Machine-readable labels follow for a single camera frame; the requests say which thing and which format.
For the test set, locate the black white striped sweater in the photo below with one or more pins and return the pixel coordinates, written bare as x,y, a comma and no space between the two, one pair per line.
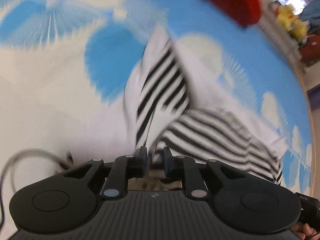
170,100

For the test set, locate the wooden bed frame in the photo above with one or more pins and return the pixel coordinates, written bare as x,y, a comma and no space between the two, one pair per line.
313,118

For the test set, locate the yellow plush toy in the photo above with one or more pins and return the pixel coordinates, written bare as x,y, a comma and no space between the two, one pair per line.
296,27

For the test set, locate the blue white patterned bedsheet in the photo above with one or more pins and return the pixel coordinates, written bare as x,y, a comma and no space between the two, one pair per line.
64,68

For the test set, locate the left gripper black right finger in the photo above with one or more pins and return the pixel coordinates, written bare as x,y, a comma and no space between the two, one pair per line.
185,169

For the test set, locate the person's right hand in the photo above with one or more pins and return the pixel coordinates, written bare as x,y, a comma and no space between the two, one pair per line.
305,232

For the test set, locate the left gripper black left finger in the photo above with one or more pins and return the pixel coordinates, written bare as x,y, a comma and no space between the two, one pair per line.
121,171

